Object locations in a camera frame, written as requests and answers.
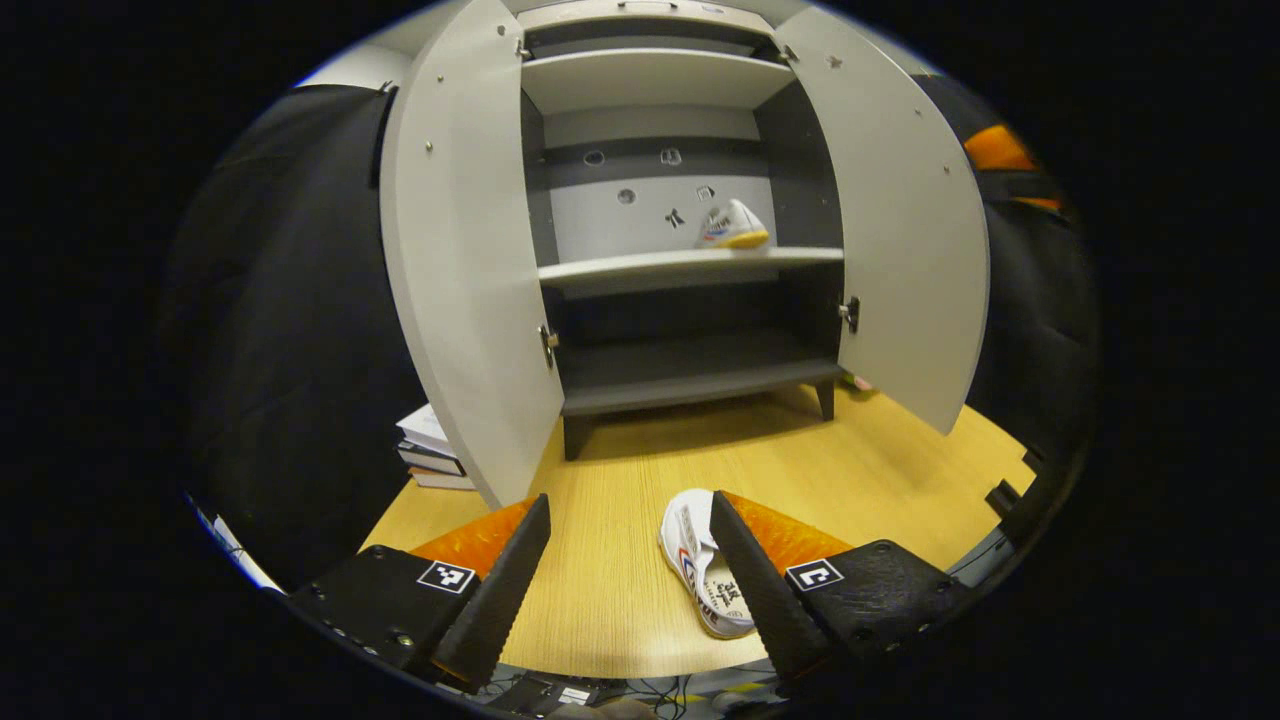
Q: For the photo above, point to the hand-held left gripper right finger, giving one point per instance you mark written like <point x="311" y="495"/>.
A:
<point x="765" y="600"/>

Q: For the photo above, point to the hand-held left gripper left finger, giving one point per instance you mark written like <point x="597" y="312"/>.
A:
<point x="500" y="590"/>

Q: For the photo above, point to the white book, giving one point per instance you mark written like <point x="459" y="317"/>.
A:
<point x="425" y="428"/>

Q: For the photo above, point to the white shoe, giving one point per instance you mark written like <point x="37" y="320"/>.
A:
<point x="690" y="540"/>
<point x="735" y="232"/>

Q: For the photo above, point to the black backdrop cloth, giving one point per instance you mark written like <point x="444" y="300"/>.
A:
<point x="280" y="300"/>

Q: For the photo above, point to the dark book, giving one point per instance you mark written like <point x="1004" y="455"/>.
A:
<point x="430" y="460"/>

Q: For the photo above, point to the grey shoe cabinet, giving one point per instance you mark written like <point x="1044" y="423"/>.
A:
<point x="650" y="270"/>

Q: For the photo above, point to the pink green plush toy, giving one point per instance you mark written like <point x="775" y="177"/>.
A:
<point x="858" y="383"/>

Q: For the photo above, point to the beige cabinet drawer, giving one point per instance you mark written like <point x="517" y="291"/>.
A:
<point x="640" y="15"/>

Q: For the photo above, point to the grey cabinet door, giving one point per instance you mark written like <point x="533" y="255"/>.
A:
<point x="900" y="220"/>
<point x="460" y="250"/>

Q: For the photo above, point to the brown book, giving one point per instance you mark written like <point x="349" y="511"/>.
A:
<point x="445" y="482"/>

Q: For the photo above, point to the small black block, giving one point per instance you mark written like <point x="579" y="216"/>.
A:
<point x="1003" y="498"/>

